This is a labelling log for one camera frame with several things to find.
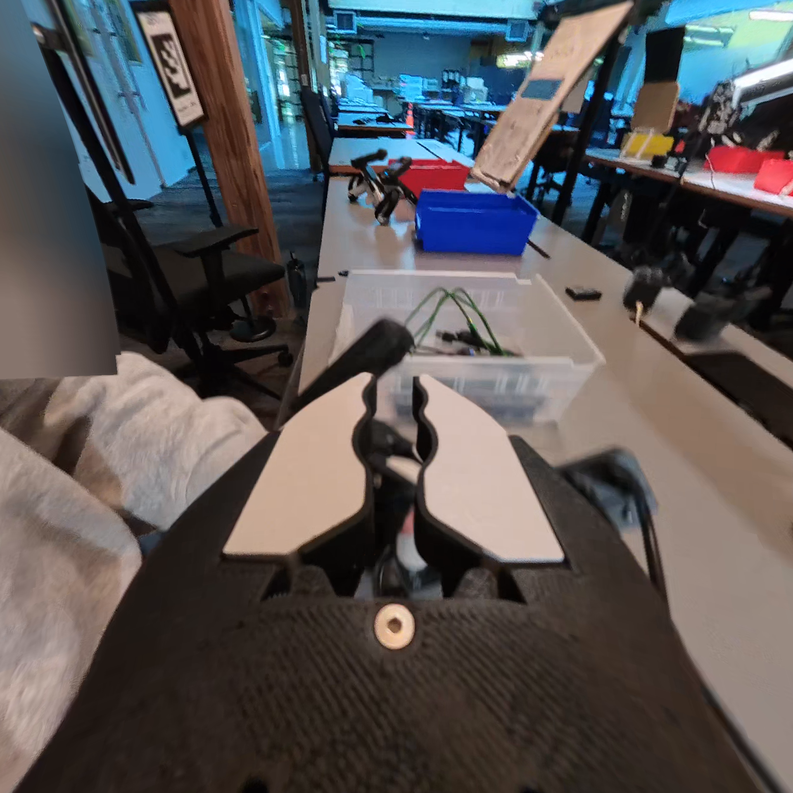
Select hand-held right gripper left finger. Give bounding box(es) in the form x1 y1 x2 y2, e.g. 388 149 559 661
222 372 380 566

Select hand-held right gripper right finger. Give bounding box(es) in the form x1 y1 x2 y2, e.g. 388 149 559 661
412 375 566 566

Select black USB hub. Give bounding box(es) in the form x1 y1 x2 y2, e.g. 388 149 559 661
560 449 658 530

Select clear plastic bin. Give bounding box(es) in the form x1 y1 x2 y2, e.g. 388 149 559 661
331 269 607 428

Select black braided USB cable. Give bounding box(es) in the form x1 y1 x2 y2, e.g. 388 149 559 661
291 319 447 598

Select black hub cable silver plug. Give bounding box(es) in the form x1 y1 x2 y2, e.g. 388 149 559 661
638 489 670 602

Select person's left forearm grey sleeve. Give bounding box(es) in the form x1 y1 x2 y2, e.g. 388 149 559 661
0 352 268 534

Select grey desk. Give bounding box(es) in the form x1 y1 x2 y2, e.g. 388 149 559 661
275 180 793 793

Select dark water bottle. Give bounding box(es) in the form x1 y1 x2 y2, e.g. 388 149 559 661
286 251 309 311

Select small black power adapter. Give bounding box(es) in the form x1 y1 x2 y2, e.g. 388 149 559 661
622 265 673 323

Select blue plastic bin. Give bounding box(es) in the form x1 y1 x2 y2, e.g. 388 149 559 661
414 189 540 256

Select person's grey sweater torso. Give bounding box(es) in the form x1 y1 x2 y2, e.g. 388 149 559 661
0 427 145 793

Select black charger block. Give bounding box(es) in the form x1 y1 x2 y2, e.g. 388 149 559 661
674 291 753 342

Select red plastic bin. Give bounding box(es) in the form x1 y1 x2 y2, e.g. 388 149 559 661
706 145 788 174
755 158 793 196
396 158 475 199

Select wooden instruction board stand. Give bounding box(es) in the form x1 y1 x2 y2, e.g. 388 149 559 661
472 0 636 192

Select long work table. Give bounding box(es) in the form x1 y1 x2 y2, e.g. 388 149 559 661
582 149 793 218

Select small cardboard panel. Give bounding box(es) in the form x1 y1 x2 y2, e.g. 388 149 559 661
632 81 681 131

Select black white tag sign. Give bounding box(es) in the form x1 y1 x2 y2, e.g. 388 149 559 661
135 9 207 131

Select black framed picture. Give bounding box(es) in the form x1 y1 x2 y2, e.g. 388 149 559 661
25 0 136 185

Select white light bar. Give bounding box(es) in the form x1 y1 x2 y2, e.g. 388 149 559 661
731 62 793 94

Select black cable bundle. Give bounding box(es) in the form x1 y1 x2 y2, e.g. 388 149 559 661
430 328 524 360

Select green cables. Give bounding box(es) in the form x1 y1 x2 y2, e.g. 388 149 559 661
406 286 521 357

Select wooden post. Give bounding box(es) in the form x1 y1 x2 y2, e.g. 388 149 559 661
167 0 292 320

